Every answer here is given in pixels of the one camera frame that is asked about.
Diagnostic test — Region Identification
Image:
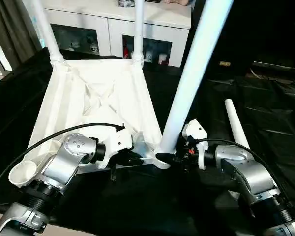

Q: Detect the dark patterned cabinet-top object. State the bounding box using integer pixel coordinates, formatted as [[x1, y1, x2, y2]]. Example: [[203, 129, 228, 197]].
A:
[[116, 0, 138, 8]]

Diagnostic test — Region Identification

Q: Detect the white plastic table top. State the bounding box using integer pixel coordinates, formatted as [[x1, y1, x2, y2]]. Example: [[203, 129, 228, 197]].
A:
[[8, 57, 175, 189]]

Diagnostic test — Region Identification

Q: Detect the grey brown curtain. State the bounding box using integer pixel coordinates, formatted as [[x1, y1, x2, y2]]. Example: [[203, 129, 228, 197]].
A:
[[0, 0, 44, 72]]

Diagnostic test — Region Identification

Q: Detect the black mat cloth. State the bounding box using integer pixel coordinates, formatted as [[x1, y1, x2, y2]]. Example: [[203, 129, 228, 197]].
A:
[[0, 46, 295, 236]]

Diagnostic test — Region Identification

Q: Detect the white glass door cabinet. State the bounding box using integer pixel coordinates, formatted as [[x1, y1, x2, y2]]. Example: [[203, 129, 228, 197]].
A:
[[42, 0, 194, 69]]

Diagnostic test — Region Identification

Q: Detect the grey metal rail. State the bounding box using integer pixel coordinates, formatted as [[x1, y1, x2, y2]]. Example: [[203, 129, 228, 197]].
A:
[[251, 60, 295, 73]]

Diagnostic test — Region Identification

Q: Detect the black fabric backdrop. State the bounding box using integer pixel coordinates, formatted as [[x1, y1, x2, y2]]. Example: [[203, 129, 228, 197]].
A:
[[180, 0, 295, 70]]

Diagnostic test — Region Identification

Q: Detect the white plastic table leg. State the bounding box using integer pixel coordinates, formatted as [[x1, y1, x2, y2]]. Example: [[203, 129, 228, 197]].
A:
[[223, 98, 252, 150], [30, 0, 65, 66], [132, 0, 146, 64], [156, 0, 235, 155]]

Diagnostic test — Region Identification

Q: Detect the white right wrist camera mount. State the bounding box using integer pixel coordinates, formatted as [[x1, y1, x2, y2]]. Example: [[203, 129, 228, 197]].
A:
[[181, 119, 210, 170]]

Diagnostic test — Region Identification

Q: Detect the blue white patterned strip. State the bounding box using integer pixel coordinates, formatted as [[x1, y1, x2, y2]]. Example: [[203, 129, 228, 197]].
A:
[[31, 14, 47, 50]]

